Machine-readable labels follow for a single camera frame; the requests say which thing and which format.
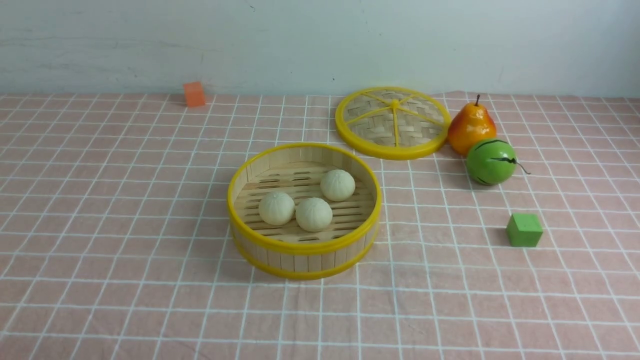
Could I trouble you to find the white bun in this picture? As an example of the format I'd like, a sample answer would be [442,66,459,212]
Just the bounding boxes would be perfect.
[295,197,333,232]
[320,169,355,202]
[258,191,296,226]

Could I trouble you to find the yellow bamboo steamer tray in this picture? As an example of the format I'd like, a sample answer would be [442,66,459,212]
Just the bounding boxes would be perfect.
[226,142,383,281]

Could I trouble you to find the yellow bamboo steamer lid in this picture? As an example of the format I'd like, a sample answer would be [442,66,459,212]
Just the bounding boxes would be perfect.
[334,86,451,161]

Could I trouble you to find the orange cube block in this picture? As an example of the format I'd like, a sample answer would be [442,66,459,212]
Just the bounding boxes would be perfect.
[182,80,206,109]

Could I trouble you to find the orange toy pear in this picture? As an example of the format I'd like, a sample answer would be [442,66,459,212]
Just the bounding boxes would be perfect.
[446,94,498,158]

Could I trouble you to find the green toy watermelon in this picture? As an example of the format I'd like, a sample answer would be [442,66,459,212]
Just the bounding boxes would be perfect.
[466,137,531,186]

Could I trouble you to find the green cube block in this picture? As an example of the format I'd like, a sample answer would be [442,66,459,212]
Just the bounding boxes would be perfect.
[506,212,544,248]

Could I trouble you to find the pink checkered tablecloth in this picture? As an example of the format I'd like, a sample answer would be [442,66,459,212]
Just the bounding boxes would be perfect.
[0,93,640,360]

